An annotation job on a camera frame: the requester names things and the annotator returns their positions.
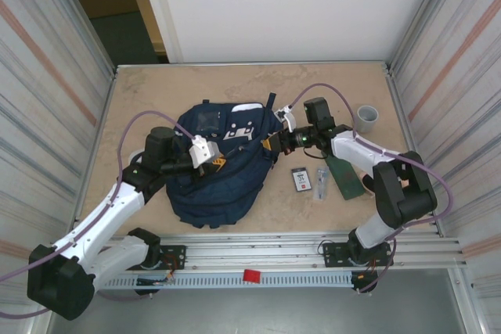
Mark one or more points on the grey plastic cup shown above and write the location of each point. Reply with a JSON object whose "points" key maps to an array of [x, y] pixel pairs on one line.
{"points": [[367, 119]]}

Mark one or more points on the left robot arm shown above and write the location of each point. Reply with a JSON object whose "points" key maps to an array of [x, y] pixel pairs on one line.
{"points": [[113, 201]]}

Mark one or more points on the green pencil case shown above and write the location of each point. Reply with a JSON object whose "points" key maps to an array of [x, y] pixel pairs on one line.
{"points": [[346, 181]]}

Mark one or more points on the black and white card pack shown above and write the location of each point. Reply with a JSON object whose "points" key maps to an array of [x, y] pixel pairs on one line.
{"points": [[300, 180]]}

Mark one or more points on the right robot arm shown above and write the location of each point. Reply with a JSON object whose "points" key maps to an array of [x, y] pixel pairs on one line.
{"points": [[352, 150]]}

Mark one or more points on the clear pen packet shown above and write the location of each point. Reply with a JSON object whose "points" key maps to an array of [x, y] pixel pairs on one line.
{"points": [[321, 183]]}

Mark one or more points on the aluminium rail frame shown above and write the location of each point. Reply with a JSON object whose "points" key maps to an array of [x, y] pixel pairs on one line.
{"points": [[254, 250]]}

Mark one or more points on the navy blue backpack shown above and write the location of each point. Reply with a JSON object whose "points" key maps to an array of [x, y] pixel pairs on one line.
{"points": [[219, 189]]}

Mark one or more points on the white round container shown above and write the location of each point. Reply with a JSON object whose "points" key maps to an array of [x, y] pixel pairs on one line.
{"points": [[135, 155]]}

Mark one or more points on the red square tag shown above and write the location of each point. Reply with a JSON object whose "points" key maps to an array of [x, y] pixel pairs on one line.
{"points": [[252, 276]]}

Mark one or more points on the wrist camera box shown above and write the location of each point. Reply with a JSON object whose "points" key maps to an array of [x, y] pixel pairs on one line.
{"points": [[203, 150], [287, 117]]}

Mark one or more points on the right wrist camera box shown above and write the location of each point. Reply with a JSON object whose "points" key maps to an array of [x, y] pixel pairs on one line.
{"points": [[287, 117]]}

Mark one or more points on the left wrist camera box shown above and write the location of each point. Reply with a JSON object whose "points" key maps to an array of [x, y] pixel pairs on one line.
{"points": [[203, 150]]}

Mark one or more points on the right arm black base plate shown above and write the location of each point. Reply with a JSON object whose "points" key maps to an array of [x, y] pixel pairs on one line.
{"points": [[332, 252]]}

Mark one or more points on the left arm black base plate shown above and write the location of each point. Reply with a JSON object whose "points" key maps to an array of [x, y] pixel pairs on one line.
{"points": [[176, 252]]}

